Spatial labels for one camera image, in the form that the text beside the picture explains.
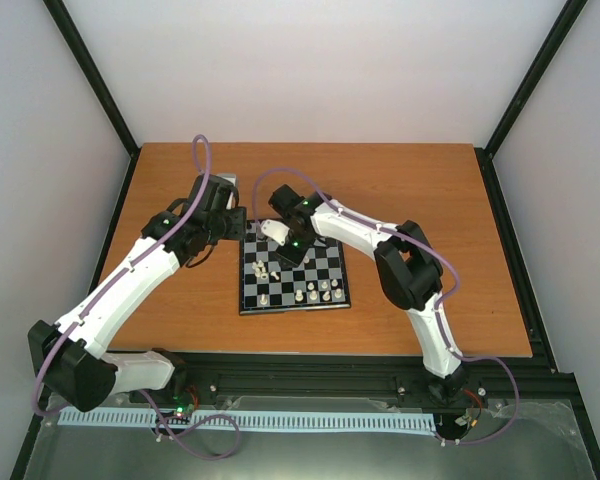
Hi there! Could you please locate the black and grey chessboard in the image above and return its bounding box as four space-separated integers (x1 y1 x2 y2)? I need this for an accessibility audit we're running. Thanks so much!
238 222 352 315

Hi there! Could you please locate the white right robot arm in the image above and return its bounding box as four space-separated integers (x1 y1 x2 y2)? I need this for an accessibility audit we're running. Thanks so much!
260 184 465 405

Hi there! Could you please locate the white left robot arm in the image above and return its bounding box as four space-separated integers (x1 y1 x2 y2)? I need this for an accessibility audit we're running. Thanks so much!
27 174 246 412

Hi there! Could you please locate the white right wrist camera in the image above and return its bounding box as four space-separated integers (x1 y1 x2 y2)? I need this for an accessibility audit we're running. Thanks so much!
260 219 290 246

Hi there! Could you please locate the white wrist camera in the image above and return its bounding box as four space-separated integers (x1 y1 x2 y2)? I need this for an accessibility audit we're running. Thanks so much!
260 219 290 246
218 173 240 210

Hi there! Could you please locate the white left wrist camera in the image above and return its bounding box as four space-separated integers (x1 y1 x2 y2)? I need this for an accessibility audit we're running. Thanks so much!
218 173 240 210

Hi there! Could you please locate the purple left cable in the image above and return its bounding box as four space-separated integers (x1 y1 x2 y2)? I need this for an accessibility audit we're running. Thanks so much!
32 133 244 460

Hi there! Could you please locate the purple cable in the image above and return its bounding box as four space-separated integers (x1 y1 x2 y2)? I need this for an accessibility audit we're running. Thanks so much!
32 133 244 460
252 166 521 446

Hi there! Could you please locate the light blue cable duct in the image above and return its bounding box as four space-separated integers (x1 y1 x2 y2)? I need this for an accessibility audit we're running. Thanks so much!
58 407 436 436

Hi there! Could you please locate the black aluminium frame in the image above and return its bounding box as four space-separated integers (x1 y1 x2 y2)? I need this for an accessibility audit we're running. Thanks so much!
9 0 600 480

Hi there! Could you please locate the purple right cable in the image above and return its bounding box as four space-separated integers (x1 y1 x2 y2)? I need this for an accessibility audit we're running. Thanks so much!
252 166 521 446

